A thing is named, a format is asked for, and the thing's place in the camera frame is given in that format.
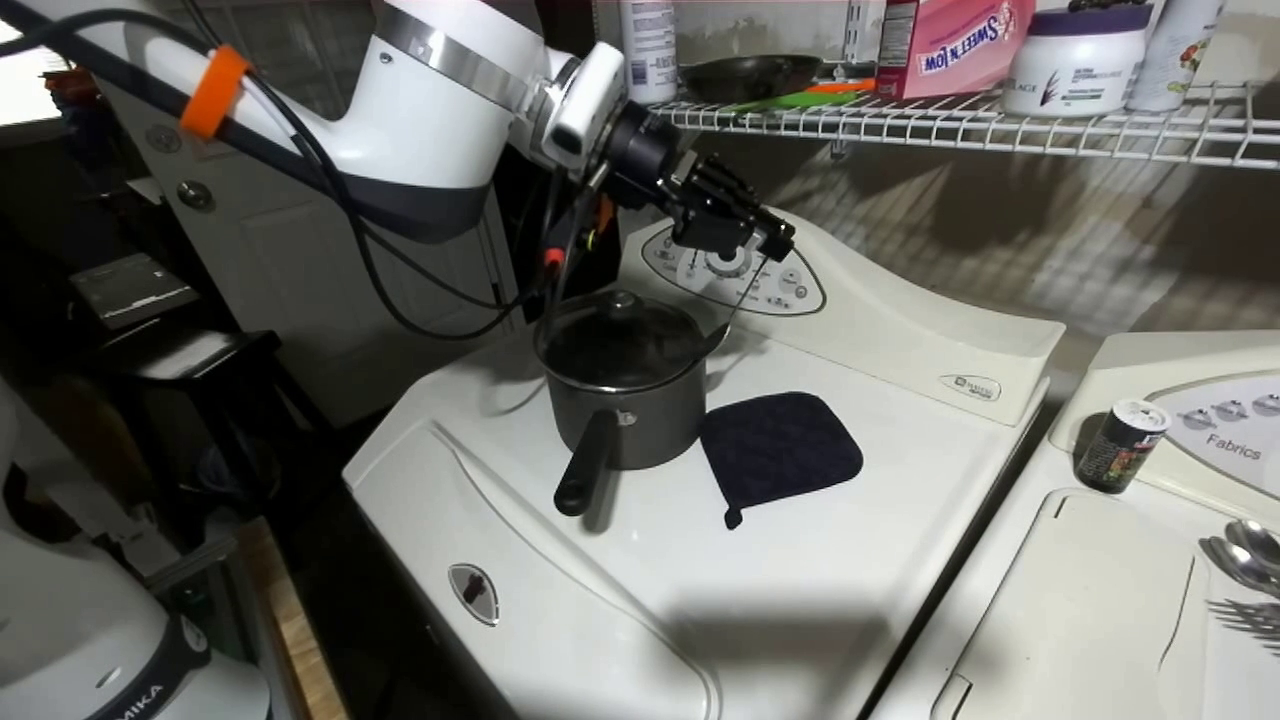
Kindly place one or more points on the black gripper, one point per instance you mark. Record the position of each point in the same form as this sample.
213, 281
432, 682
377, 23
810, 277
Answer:
654, 162

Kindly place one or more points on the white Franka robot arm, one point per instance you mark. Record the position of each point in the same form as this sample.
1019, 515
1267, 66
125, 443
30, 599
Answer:
403, 104

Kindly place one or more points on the round glass pot lid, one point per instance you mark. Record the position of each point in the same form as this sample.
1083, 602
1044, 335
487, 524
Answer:
623, 303

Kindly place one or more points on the dark blue pot holder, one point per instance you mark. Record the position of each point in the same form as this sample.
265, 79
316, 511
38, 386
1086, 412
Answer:
786, 447

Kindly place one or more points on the silver metal spoon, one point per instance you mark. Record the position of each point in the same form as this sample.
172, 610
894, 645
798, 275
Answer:
1262, 540
1240, 567

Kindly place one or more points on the green plastic utensil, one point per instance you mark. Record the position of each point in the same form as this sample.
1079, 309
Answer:
798, 103

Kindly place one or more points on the black frying pan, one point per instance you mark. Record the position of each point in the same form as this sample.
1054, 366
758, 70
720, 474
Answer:
747, 79

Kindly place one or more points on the orange plastic utensil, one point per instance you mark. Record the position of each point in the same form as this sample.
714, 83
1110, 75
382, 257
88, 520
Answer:
841, 90

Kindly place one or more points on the tall white bottle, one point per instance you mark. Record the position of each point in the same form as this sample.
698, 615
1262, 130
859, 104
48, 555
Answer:
651, 44

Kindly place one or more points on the small white container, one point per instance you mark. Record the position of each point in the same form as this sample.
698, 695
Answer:
867, 31

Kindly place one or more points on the pink box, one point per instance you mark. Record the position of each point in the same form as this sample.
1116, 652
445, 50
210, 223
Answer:
955, 44

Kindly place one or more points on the white tub purple lid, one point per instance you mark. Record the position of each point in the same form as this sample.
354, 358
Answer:
1074, 75

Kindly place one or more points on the white washing machine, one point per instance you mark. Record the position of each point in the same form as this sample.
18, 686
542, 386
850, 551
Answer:
802, 602

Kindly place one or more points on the small dark can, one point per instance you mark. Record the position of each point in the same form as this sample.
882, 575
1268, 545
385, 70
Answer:
1116, 452

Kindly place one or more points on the white cylindrical bottle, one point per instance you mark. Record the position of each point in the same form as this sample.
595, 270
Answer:
1176, 44

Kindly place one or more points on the white dryer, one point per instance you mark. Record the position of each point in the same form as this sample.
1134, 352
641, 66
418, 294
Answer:
1067, 602

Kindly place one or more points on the wooden board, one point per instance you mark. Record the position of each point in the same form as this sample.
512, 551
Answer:
293, 642

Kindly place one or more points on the black equipment stand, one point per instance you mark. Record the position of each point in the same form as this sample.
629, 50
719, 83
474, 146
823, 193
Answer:
125, 286

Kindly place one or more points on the silver metal fork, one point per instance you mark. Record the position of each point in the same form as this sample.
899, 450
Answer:
1254, 622

